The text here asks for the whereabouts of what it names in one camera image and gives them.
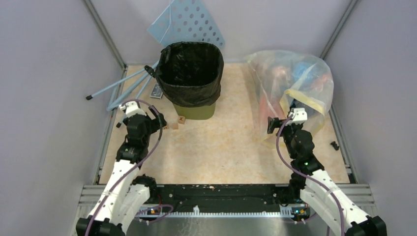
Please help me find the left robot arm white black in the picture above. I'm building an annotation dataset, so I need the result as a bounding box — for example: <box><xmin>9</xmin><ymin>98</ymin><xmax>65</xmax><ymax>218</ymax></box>
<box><xmin>75</xmin><ymin>104</ymin><xmax>166</xmax><ymax>236</ymax></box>

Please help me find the purple cable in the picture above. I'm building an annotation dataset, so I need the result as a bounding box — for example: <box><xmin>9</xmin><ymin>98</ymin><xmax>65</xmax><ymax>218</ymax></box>
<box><xmin>276</xmin><ymin>112</ymin><xmax>346</xmax><ymax>236</ymax></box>
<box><xmin>84</xmin><ymin>98</ymin><xmax>174</xmax><ymax>236</ymax></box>

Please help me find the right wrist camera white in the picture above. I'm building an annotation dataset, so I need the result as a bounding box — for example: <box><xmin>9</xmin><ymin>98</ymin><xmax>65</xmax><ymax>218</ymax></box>
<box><xmin>287</xmin><ymin>108</ymin><xmax>308</xmax><ymax>125</ymax></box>

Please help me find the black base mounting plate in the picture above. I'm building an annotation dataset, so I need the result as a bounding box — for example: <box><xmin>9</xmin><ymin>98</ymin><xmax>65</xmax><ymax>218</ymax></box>
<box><xmin>145</xmin><ymin>184</ymin><xmax>303</xmax><ymax>213</ymax></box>

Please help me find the light blue tripod stand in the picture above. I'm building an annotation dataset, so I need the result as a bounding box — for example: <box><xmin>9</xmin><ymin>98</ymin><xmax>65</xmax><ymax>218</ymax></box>
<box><xmin>85</xmin><ymin>61</ymin><xmax>159</xmax><ymax>111</ymax></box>

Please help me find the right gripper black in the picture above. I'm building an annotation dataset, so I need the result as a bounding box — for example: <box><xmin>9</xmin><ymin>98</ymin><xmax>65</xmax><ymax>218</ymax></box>
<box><xmin>268</xmin><ymin>115</ymin><xmax>303</xmax><ymax>159</ymax></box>

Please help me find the light blue perforated board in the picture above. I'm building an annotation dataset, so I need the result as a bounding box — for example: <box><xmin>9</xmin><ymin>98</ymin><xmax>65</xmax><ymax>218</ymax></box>
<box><xmin>147</xmin><ymin>0</ymin><xmax>225</xmax><ymax>49</ymax></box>

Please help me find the yellow translucent trash bag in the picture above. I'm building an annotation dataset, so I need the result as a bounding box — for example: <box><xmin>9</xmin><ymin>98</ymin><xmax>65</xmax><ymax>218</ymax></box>
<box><xmin>258</xmin><ymin>89</ymin><xmax>326</xmax><ymax>148</ymax></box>

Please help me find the clear trash bag with waste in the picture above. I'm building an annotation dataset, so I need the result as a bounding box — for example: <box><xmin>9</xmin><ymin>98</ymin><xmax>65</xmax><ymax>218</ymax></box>
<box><xmin>245</xmin><ymin>50</ymin><xmax>334</xmax><ymax>139</ymax></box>

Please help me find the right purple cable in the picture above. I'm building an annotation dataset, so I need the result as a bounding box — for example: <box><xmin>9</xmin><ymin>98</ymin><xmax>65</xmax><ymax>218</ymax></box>
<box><xmin>276</xmin><ymin>112</ymin><xmax>346</xmax><ymax>236</ymax></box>

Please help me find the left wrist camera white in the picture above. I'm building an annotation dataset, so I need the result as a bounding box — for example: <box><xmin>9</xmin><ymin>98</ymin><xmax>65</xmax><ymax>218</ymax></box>
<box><xmin>119</xmin><ymin>100</ymin><xmax>147</xmax><ymax>118</ymax></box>

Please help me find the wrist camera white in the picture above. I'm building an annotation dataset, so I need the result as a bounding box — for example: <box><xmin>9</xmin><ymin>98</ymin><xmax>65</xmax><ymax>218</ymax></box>
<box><xmin>119</xmin><ymin>100</ymin><xmax>147</xmax><ymax>118</ymax></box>
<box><xmin>287</xmin><ymin>108</ymin><xmax>308</xmax><ymax>125</ymax></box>

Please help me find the small black clip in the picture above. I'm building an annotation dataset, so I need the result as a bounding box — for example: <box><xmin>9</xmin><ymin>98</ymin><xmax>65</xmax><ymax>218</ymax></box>
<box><xmin>330</xmin><ymin>141</ymin><xmax>340</xmax><ymax>150</ymax></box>

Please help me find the black trash bag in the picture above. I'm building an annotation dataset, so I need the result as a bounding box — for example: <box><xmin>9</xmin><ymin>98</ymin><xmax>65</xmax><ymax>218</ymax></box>
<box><xmin>155</xmin><ymin>41</ymin><xmax>224</xmax><ymax>108</ymax></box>

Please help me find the green mesh trash bin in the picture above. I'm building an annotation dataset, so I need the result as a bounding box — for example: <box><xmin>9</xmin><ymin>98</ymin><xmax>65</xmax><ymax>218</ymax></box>
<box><xmin>173</xmin><ymin>102</ymin><xmax>216</xmax><ymax>120</ymax></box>

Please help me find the deck of playing cards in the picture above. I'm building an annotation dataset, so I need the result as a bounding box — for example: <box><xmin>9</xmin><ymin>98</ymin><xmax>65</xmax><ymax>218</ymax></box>
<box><xmin>149</xmin><ymin>84</ymin><xmax>163</xmax><ymax>99</ymax></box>

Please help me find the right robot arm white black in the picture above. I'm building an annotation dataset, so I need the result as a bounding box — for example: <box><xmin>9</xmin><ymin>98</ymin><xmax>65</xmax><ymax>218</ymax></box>
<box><xmin>267</xmin><ymin>115</ymin><xmax>387</xmax><ymax>236</ymax></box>

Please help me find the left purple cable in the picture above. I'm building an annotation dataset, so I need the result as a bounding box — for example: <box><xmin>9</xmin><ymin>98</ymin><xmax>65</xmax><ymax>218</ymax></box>
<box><xmin>84</xmin><ymin>98</ymin><xmax>174</xmax><ymax>236</ymax></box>

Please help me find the grey slotted cable duct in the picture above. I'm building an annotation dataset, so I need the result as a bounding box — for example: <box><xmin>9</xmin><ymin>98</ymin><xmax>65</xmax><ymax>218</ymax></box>
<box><xmin>137</xmin><ymin>205</ymin><xmax>294</xmax><ymax>218</ymax></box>

